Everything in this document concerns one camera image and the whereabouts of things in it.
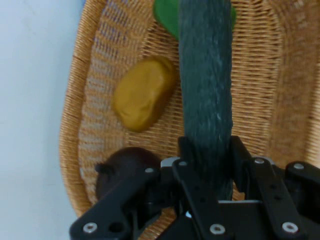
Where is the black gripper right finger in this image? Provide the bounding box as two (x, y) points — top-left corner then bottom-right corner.
(217, 135), (320, 240)

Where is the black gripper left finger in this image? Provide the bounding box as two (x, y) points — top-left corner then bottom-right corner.
(69, 136), (219, 240)

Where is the long dark green cucumber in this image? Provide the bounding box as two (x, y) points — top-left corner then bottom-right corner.
(177, 0), (235, 201)

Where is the dark purple toy fruit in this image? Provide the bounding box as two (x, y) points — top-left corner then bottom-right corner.
(94, 146), (161, 203)

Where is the yellow-brown toy potato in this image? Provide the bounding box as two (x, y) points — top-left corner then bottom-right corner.
(112, 55), (176, 133)

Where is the woven wicker basket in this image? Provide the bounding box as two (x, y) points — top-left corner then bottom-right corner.
(58, 0), (320, 240)

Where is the green toy bell pepper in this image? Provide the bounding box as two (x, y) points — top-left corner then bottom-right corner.
(152, 0), (237, 43)

